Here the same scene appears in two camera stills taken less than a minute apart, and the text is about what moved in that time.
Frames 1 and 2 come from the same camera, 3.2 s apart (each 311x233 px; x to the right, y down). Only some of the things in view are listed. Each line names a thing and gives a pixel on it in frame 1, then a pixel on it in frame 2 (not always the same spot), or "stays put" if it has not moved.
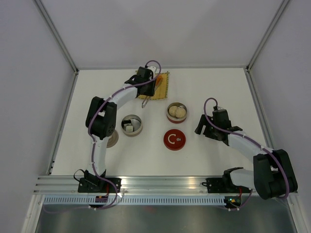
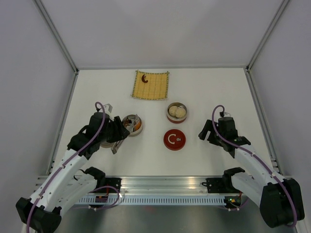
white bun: (180, 112) stays put
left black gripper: (151, 92) → (120, 133)
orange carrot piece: (159, 79) → (137, 126)
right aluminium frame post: (267, 35) stays put
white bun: (172, 110) stays put
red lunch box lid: (174, 140) stays put
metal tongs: (147, 97) → (116, 145)
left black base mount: (97, 185) stays put
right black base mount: (217, 185) stays put
